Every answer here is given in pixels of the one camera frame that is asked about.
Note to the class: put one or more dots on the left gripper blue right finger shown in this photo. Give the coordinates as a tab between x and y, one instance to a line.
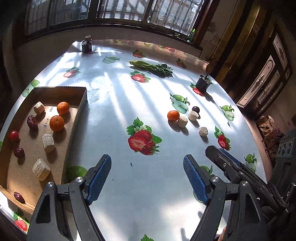
198	178

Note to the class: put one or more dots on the small orange tangerine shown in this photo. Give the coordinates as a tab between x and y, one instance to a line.
173	115

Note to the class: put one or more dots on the red jujube at tray edge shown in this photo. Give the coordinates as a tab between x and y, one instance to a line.
19	197

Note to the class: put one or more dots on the red cherry tomato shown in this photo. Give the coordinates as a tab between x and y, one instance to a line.
14	136

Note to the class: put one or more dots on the dark ink bottle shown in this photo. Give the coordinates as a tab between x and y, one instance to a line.
87	44

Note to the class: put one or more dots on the small dark red jujube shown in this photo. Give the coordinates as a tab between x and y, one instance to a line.
19	153

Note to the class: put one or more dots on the sugarcane chunk beside tangerine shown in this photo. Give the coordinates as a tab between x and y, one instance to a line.
182	121

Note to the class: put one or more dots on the black plant pot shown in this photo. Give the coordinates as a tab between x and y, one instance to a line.
203	83

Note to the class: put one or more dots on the carved wooden root ornament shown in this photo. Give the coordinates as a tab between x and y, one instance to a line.
270	133

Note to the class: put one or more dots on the large orange tangerine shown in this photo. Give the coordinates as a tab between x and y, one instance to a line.
57	123

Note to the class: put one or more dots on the green bottle on windowsill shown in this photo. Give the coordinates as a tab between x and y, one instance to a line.
191	36

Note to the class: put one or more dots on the large wrinkled red jujube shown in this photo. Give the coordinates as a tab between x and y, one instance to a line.
32	122

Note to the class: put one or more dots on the fruit print tablecloth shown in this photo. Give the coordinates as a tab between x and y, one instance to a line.
147	193

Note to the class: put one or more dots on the green leafy vegetable bunch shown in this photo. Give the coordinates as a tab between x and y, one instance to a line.
162	70

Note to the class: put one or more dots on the dark purple passion fruit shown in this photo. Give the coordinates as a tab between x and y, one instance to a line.
196	109

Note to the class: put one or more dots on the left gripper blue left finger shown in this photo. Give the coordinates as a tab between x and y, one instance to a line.
95	178

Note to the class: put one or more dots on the large sugarcane chunk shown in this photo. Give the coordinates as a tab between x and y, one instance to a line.
48	143

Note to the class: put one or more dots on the brown cardboard tray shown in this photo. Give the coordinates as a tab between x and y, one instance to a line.
16	174

